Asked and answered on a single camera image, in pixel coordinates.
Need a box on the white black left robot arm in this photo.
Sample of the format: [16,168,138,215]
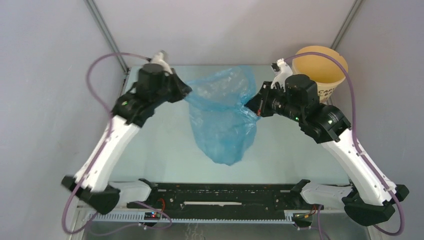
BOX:
[61,63,192,215]

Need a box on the yellow printed trash bin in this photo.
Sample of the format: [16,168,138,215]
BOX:
[291,45,349,103]

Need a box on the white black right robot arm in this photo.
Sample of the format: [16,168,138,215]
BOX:
[246,74,409,227]

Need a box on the aluminium corner frame right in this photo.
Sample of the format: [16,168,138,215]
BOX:
[330,0,365,51]

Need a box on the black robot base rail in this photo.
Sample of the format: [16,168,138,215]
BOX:
[144,182,318,220]

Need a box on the aluminium corner frame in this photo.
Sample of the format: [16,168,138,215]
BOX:
[83,0,129,75]
[330,0,365,51]

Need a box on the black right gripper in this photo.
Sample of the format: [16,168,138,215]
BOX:
[244,81,303,124]

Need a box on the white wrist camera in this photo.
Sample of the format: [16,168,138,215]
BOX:
[150,50,173,75]
[271,58,293,89]

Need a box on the blue plastic trash bag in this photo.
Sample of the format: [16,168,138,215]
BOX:
[185,65,260,166]

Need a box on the aluminium corner frame left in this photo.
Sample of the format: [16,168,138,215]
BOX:
[83,0,129,75]

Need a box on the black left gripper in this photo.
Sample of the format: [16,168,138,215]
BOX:
[151,68,192,108]

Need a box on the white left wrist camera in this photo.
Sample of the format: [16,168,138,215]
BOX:
[150,50,173,75]

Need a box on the small lit circuit board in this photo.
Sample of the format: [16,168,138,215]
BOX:
[143,212,162,221]

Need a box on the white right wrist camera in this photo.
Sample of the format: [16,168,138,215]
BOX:
[271,58,293,89]

